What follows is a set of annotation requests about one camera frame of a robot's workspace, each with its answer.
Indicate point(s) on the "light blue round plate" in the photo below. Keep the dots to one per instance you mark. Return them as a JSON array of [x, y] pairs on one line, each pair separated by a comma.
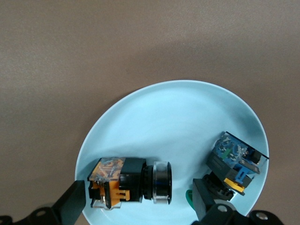
[[175, 129]]

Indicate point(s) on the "green push-button switch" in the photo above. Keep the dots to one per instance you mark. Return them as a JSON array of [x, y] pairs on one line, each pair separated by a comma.
[[225, 164]]

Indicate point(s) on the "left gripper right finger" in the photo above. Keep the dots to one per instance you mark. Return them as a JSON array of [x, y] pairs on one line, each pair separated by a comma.
[[201, 201]]

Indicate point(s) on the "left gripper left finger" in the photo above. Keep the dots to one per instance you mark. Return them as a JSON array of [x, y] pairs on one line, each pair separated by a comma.
[[70, 206]]

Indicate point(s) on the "orange push-button switch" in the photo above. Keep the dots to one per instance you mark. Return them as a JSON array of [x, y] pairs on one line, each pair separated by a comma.
[[131, 173]]

